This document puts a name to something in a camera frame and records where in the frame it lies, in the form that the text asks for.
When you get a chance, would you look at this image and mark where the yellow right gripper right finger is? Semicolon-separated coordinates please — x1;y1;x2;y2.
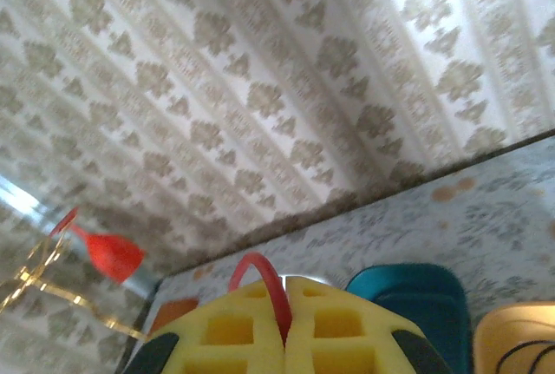
284;276;452;374

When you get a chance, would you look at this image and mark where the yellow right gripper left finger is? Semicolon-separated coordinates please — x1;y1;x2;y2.
121;278;290;374

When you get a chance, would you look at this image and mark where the red cable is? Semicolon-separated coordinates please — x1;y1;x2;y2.
228;252;291;344

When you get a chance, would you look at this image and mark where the black cable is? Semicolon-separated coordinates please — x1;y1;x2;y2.
496;338;555;374

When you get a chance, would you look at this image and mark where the orange wooden board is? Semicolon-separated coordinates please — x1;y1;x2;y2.
149;298;200;336

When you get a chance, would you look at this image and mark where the teal plastic tray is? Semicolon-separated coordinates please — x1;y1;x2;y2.
345;263;473;374

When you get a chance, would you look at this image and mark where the red plastic goblet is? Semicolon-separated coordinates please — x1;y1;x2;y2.
47;207;147;284

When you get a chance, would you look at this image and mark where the yellow plastic tray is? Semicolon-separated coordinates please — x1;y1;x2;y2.
472;302;555;374

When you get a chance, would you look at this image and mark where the gold wire stand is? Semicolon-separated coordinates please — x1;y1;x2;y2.
0;234;148;343

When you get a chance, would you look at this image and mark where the aluminium frame post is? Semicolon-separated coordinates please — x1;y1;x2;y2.
0;172;164;305

